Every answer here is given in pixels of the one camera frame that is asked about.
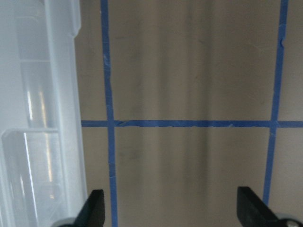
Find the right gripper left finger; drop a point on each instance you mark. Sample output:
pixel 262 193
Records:
pixel 92 213

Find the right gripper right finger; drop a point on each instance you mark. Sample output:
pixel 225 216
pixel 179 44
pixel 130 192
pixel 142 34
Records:
pixel 253 212

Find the clear plastic box lid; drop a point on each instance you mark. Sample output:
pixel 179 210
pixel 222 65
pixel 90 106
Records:
pixel 42 176

